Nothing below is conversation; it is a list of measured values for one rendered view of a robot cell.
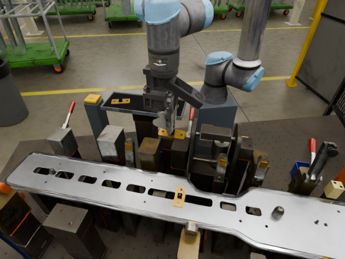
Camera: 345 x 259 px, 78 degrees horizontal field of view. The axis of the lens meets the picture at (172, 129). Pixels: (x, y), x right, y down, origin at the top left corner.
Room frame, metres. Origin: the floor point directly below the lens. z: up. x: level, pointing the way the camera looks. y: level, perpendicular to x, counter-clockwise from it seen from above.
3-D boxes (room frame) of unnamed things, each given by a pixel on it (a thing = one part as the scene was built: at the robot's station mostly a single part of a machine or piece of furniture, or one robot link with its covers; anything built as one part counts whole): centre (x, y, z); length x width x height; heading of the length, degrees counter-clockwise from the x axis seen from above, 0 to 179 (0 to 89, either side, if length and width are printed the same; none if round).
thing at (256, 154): (0.57, -0.35, 0.88); 0.11 x 0.07 x 0.37; 168
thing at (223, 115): (0.97, -0.22, 0.90); 0.20 x 0.20 x 0.40; 7
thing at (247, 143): (0.60, -0.29, 0.91); 0.07 x 0.05 x 0.42; 168
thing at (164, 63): (0.50, 0.02, 1.50); 0.08 x 0.08 x 0.05
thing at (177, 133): (0.50, 0.00, 1.26); 0.08 x 0.04 x 0.01; 75
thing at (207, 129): (0.61, -0.17, 0.94); 0.18 x 0.13 x 0.49; 78
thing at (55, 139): (0.73, 0.51, 0.88); 0.12 x 0.07 x 0.36; 168
